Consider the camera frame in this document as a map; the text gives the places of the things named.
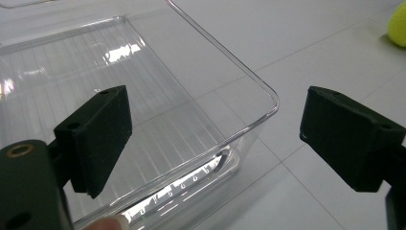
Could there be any clear plastic container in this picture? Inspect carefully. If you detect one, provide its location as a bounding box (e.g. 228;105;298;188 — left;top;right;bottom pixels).
0;0;281;230

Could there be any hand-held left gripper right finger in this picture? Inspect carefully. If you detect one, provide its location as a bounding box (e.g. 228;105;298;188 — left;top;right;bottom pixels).
299;85;406;194

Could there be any yellow tennis ball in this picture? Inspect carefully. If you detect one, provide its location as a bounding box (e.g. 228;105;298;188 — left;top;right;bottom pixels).
387;1;406;49

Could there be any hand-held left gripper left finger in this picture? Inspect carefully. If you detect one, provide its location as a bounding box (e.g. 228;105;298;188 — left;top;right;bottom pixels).
47;84;133;199

